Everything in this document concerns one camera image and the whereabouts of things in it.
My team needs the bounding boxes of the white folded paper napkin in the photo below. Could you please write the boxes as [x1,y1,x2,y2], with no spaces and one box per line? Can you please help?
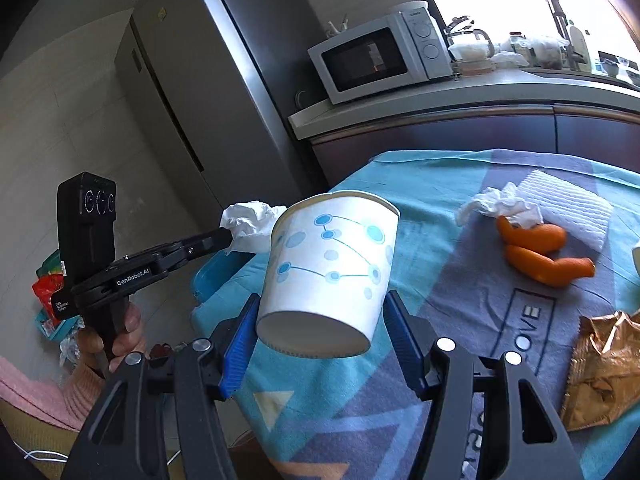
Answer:
[516,170,613,252]

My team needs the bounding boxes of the dark kitchen counter cabinets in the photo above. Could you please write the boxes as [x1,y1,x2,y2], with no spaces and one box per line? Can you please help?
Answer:
[288,68,639,184]

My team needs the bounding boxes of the crumpled white tissue on table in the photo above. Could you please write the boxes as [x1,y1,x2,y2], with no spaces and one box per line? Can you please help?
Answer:
[454,182,544,229]

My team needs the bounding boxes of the white tissue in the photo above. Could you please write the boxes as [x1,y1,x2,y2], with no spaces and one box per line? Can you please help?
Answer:
[219,200,286,255]
[454,182,544,229]

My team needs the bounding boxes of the white paper cup blue dots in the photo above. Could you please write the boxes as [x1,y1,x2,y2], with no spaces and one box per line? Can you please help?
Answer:
[256,191,400,359]

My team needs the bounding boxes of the colourful snack bags on floor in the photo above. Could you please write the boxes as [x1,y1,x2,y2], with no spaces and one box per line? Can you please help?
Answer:
[32,249,85,367]

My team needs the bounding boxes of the gold brown snack wrapper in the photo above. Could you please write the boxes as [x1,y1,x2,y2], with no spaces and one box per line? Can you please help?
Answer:
[561,311,640,432]

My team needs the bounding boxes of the pink sleeve forearm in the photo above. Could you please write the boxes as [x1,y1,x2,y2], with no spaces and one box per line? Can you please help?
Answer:
[1,358,105,432]

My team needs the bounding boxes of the teal trash bin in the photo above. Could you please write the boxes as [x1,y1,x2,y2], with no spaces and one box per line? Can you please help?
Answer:
[191,252,254,304]

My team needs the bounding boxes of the white microwave oven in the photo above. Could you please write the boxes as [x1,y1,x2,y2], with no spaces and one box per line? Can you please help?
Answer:
[308,0,452,105]

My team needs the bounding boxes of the person's left hand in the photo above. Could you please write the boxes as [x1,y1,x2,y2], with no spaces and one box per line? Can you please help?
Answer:
[77,302,146,373]

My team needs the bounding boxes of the glass jar on counter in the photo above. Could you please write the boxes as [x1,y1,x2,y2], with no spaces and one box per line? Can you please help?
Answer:
[509,32,532,64]

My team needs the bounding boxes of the kitchen faucet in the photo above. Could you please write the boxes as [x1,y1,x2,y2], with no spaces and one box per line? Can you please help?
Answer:
[547,0,578,72]

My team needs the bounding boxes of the white soap bottle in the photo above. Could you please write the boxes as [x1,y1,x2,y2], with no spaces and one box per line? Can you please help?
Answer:
[567,21,591,73]

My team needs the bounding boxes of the silver grey refrigerator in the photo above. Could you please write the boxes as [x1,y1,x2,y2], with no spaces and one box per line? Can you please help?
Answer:
[115,0,328,230]

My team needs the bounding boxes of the blue grey patterned tablecloth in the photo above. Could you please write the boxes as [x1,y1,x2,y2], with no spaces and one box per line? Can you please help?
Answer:
[190,147,640,480]

